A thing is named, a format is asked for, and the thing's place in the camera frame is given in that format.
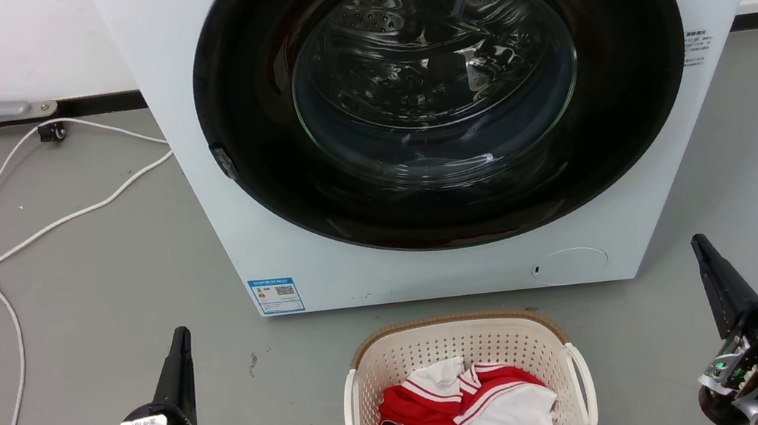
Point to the white basket with brown rim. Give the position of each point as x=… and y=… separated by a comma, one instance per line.
x=386, y=367

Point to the black round washer door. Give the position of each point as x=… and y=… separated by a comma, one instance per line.
x=435, y=86

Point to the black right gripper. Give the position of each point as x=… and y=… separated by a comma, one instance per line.
x=750, y=375

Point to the blue energy label sticker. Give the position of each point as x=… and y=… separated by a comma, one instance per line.
x=276, y=295

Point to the round white filter cover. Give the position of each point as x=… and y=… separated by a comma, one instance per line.
x=569, y=265

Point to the white front-load washing machine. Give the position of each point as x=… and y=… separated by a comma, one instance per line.
x=329, y=279

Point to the red and white jersey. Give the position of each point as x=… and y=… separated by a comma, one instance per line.
x=423, y=421

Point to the small black floor clip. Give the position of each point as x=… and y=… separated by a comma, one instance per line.
x=52, y=132

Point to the small printed warning label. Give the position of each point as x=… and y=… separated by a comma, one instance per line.
x=695, y=48

